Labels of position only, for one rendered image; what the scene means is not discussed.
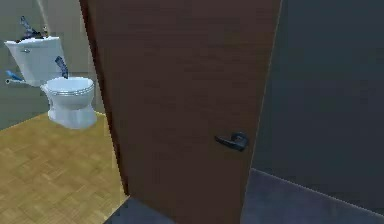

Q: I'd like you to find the blue toilet brush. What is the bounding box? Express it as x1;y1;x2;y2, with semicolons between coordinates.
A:
54;55;70;80

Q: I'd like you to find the white toilet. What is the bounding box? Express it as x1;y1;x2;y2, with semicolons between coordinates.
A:
3;35;99;130

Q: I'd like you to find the black lever door handle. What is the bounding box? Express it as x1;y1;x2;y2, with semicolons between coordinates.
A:
214;131;249;153

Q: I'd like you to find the brown wooden room door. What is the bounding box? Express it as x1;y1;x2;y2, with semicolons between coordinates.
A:
78;0;284;224

